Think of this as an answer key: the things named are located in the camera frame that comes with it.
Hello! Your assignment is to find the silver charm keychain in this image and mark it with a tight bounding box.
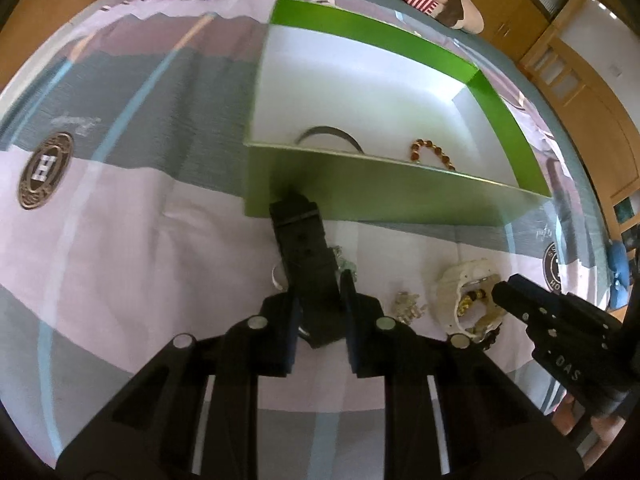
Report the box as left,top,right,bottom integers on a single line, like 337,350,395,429
392,292,426,325

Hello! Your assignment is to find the brown bead bracelet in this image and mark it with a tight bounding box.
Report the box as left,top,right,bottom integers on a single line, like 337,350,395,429
409,138,458,172

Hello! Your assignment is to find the green cardboard box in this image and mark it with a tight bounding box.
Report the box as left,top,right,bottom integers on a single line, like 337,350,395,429
244,0,551,226

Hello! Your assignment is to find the patterned bed sheet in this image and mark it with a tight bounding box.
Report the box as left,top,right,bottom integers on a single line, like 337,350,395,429
1,0,612,464

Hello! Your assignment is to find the wooden wardrobe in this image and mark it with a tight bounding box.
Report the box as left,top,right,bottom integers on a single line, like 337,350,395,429
489,0,640,241

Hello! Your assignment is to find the clear glass bangle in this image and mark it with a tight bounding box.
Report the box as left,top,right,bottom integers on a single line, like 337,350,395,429
271,261,288,292

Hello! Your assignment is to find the black wrist watch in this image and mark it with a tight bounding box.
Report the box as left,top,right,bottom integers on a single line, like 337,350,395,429
269,194,347,349

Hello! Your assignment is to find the black gold bead bracelet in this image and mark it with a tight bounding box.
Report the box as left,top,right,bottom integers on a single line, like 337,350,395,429
458,286,504,351

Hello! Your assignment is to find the white wrist watch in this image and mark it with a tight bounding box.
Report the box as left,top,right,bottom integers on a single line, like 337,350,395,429
432,259,506,349

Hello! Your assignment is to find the person right hand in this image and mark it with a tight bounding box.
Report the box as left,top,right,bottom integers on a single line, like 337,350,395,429
551,393,626,469

